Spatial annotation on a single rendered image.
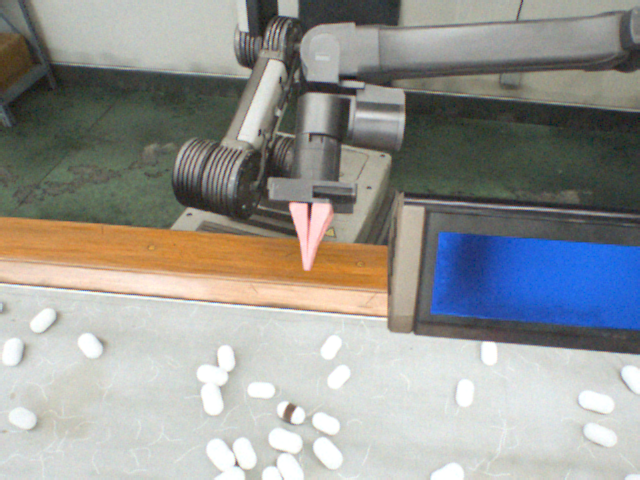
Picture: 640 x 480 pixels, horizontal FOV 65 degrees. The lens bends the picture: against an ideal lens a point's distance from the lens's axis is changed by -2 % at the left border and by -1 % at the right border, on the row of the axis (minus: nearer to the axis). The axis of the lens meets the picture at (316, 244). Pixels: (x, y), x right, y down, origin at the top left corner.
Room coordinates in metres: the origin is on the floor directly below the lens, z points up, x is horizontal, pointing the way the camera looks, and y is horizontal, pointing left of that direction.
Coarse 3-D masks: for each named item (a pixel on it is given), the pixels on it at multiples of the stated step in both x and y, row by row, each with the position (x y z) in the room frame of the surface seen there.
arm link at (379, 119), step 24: (312, 48) 0.56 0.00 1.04; (336, 48) 0.56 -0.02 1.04; (312, 72) 0.55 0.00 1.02; (336, 72) 0.55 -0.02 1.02; (360, 96) 0.55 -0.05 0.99; (384, 96) 0.55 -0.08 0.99; (360, 120) 0.52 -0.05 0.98; (384, 120) 0.52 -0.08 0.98; (360, 144) 0.52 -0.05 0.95; (384, 144) 0.51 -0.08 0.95
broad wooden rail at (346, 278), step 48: (0, 240) 0.54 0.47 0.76; (48, 240) 0.54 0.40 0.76; (96, 240) 0.54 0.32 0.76; (144, 240) 0.54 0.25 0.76; (192, 240) 0.54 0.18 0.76; (240, 240) 0.54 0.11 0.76; (288, 240) 0.54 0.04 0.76; (96, 288) 0.47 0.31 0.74; (144, 288) 0.46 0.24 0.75; (192, 288) 0.46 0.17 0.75; (240, 288) 0.46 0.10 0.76; (288, 288) 0.45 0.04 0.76; (336, 288) 0.45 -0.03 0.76; (384, 288) 0.45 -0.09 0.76
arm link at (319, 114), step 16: (304, 96) 0.55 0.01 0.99; (320, 96) 0.54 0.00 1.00; (336, 96) 0.55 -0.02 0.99; (352, 96) 0.55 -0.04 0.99; (304, 112) 0.53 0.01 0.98; (320, 112) 0.53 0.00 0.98; (336, 112) 0.53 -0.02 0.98; (352, 112) 0.53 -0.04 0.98; (304, 128) 0.52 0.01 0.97; (320, 128) 0.51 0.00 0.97; (336, 128) 0.52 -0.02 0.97; (352, 128) 0.52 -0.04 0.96
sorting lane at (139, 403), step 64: (0, 320) 0.41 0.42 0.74; (64, 320) 0.41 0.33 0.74; (128, 320) 0.41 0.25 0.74; (192, 320) 0.42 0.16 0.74; (256, 320) 0.42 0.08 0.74; (320, 320) 0.42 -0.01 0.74; (384, 320) 0.42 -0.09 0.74; (0, 384) 0.32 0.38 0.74; (64, 384) 0.32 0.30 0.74; (128, 384) 0.32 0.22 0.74; (192, 384) 0.32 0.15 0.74; (320, 384) 0.32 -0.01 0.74; (384, 384) 0.32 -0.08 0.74; (448, 384) 0.32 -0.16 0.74; (512, 384) 0.32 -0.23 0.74; (576, 384) 0.32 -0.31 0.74; (0, 448) 0.24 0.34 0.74; (64, 448) 0.24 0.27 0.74; (128, 448) 0.24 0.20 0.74; (192, 448) 0.24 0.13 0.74; (256, 448) 0.24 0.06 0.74; (384, 448) 0.24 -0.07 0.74; (448, 448) 0.24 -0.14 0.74; (512, 448) 0.24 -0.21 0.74; (576, 448) 0.24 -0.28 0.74
